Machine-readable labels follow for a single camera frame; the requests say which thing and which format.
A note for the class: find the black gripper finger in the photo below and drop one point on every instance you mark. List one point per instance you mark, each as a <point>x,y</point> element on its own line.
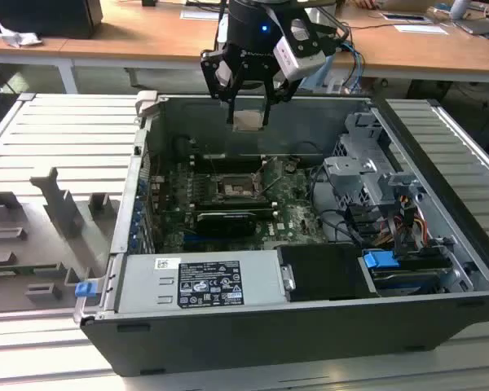
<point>279,93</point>
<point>218,87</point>

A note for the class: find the silver square CPU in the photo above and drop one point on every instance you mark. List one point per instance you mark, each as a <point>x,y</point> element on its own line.
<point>248,120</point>

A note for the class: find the black RAM slot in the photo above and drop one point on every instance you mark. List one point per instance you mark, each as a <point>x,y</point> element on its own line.
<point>232,206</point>
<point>228,163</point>

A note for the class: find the CPU socket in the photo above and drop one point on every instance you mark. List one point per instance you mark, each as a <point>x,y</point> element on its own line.
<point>236,188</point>

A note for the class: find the white printed paper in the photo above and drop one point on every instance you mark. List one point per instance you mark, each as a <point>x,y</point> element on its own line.
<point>199,14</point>

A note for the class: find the white power strip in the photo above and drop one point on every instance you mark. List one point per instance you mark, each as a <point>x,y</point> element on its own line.
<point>334,84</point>

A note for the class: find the round coin cell battery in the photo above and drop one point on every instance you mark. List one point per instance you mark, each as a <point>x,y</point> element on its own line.
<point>291,166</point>

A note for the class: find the long wooden desk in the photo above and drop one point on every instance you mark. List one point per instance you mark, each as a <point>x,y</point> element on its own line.
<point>155,45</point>

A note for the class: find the grey metal drive cage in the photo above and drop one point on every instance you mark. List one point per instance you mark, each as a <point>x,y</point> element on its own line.
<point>342,171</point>

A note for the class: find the green motherboard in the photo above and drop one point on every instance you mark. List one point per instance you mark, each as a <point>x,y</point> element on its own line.
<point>297,212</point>

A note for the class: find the black graphics card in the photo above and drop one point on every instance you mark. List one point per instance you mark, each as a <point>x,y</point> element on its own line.
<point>224,224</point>

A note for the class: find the white framed tablet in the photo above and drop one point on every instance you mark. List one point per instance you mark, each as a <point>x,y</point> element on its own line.
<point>405,17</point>

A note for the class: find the white paper sheet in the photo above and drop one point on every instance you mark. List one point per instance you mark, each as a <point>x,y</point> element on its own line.
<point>419,29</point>

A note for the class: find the black plastic shroud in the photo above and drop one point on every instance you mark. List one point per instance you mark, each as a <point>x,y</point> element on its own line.
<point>322,273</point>

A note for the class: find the large black box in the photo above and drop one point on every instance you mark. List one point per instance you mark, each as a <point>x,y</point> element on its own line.
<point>45,18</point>

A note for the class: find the hard disk in blue carrier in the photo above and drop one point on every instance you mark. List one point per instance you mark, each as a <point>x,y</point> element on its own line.
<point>381,260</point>

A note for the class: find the grey parts rack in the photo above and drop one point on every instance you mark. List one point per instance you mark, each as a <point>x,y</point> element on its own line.
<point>61,203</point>

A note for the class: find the short wooden desk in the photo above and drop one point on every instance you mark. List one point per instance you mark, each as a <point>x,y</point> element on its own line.
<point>20,53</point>

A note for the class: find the crumpled white paper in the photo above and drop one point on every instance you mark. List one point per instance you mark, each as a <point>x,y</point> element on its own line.
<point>18,36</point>

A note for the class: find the grey power supply unit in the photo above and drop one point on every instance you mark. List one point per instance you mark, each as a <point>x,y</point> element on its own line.
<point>146,285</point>

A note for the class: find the grey laptop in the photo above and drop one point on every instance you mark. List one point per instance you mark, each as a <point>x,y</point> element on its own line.
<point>478,26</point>

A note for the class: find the blue case latch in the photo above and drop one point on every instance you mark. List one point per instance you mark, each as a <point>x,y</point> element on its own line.
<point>85,289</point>

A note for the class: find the black open PC case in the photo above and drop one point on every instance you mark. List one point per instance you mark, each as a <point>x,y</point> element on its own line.
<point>269,338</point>

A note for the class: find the green RAM stick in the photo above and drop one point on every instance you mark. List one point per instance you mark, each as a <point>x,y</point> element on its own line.
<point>8,269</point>

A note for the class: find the small grey wrist camera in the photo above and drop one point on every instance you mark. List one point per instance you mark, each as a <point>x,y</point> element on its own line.
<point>223,75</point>

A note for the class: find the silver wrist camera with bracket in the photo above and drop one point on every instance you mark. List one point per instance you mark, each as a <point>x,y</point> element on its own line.
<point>299,61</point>

